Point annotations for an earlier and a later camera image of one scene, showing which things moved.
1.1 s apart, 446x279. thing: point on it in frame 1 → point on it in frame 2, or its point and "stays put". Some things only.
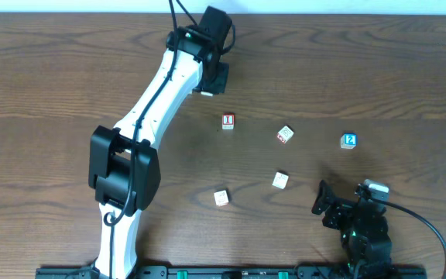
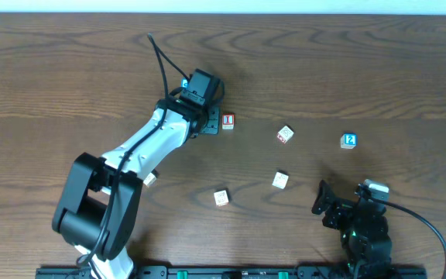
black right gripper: [334, 209] stays put
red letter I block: [228, 121] stays put
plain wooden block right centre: [280, 180] stays put
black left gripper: [218, 79] → [212, 121]
